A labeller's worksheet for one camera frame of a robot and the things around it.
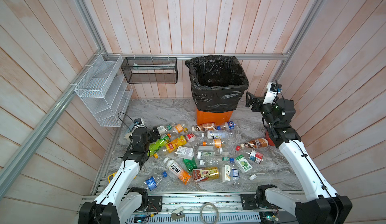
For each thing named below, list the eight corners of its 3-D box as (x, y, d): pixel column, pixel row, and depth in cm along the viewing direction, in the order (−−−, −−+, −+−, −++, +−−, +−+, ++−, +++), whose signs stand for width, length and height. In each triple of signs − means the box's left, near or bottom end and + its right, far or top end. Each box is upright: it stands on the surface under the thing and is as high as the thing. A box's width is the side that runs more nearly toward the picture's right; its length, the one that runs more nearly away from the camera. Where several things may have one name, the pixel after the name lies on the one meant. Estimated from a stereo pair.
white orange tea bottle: (163, 164, 88) (162, 161, 84) (169, 158, 90) (168, 155, 86) (185, 185, 80) (185, 183, 77) (191, 177, 83) (191, 175, 79)
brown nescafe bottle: (242, 151, 93) (244, 148, 89) (239, 144, 95) (241, 141, 92) (266, 146, 94) (269, 143, 91) (263, 140, 97) (265, 137, 94)
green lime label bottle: (243, 174, 83) (244, 172, 81) (232, 159, 88) (233, 158, 86) (251, 169, 85) (252, 167, 83) (240, 155, 90) (241, 153, 88)
